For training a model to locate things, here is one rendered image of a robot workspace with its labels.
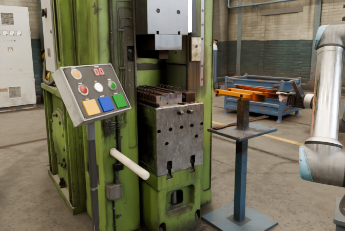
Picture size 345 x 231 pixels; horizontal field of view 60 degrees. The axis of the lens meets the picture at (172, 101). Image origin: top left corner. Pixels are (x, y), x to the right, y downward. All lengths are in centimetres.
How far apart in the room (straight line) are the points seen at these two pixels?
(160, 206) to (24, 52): 541
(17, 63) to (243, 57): 723
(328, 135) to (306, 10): 851
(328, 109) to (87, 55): 157
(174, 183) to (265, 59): 868
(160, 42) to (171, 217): 118
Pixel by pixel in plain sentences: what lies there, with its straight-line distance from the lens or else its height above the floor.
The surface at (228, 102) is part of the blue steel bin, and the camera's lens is 595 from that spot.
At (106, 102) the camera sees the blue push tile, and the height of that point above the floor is 101.
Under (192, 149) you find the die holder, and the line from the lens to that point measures 209.
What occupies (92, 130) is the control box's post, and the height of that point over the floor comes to 86.
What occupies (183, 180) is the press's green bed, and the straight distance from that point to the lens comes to 213.
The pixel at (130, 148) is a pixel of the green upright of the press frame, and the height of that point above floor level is 62.
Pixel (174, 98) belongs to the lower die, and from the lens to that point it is 199.
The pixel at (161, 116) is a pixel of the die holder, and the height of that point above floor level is 86.
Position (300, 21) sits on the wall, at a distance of 989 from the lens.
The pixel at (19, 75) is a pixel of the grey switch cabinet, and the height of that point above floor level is 73.
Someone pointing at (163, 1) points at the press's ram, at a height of 156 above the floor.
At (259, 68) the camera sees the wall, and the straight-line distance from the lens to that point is 1060.
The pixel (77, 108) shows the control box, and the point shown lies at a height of 101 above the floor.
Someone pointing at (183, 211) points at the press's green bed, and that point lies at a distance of 225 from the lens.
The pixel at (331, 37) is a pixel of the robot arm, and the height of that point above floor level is 133.
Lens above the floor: 129
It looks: 10 degrees down
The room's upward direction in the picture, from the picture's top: straight up
